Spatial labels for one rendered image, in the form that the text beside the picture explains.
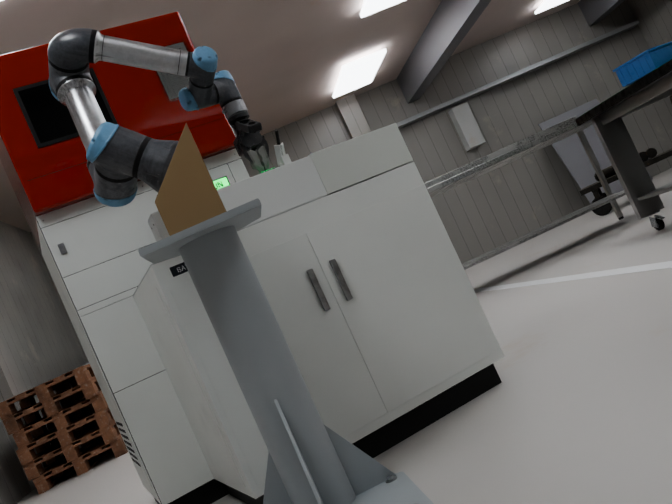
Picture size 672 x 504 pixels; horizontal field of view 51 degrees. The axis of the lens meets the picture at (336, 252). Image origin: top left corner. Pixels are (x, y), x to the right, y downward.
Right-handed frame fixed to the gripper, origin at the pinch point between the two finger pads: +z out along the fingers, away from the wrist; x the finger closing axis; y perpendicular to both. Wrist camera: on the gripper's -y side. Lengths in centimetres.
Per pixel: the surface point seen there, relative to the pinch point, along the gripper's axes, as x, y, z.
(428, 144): -531, 699, -92
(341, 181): -21.3, -3.9, 13.1
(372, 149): -37.0, -3.9, 6.9
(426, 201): -47, -4, 30
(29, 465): 125, 429, 72
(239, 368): 41, -30, 52
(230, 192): 15.0, -4.0, 3.7
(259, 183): 5.1, -3.9, 4.2
